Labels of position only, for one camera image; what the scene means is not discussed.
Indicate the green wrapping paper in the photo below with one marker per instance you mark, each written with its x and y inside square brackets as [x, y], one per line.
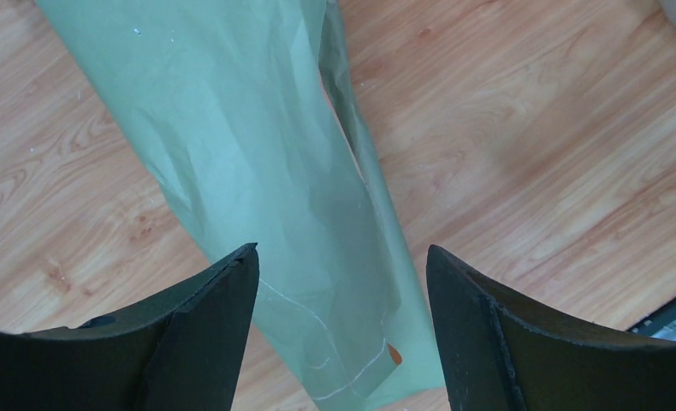
[244, 113]

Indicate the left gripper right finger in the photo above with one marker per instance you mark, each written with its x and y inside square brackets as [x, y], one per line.
[502, 350]

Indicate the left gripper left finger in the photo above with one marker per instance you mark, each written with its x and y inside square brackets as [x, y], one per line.
[179, 349]

